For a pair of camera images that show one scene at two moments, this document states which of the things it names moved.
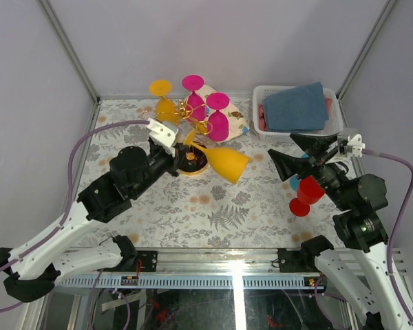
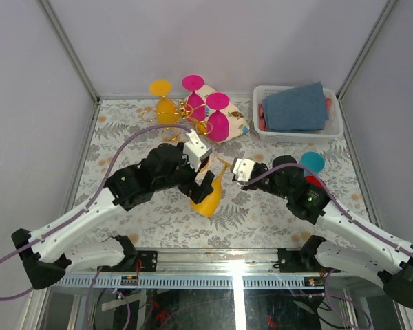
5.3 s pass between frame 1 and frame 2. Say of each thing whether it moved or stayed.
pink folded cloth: stayed
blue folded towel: stayed
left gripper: moved
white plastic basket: stayed
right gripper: moved
